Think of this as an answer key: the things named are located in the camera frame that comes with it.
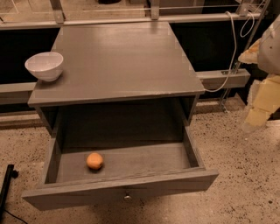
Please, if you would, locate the white power cable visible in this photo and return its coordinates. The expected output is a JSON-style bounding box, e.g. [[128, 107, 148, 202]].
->
[[202, 10, 238, 93]]

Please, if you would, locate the grey wooden cabinet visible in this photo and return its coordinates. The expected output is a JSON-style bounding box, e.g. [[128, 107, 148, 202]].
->
[[28, 22, 205, 131]]

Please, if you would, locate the white ceramic bowl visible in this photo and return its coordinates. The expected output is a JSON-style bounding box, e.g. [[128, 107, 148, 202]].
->
[[24, 52, 64, 81]]

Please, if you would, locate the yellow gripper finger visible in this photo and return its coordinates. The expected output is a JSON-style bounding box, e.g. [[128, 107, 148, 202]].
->
[[238, 39, 261, 64], [241, 74, 280, 133]]

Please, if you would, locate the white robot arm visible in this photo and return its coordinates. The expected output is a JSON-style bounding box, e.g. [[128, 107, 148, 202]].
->
[[238, 15, 280, 133]]

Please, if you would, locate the black stand leg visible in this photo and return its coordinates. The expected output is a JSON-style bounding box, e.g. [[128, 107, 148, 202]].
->
[[0, 164, 18, 220]]

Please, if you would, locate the round metal drawer knob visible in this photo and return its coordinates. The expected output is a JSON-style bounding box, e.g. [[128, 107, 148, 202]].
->
[[123, 192, 132, 201]]

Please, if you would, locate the diagonal metal support rod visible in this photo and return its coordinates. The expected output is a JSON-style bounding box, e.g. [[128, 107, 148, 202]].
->
[[213, 0, 271, 113]]

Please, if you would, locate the open grey top drawer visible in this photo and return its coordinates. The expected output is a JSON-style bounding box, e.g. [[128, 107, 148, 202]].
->
[[22, 128, 219, 210]]

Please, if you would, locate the metal shelf rail frame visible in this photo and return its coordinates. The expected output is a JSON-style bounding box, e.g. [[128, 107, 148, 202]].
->
[[0, 0, 266, 30]]

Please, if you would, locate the thin white looped cable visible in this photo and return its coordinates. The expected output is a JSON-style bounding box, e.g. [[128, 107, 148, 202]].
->
[[239, 11, 256, 39]]

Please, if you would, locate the orange fruit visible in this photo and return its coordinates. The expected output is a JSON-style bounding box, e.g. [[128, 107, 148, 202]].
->
[[86, 153, 103, 170]]

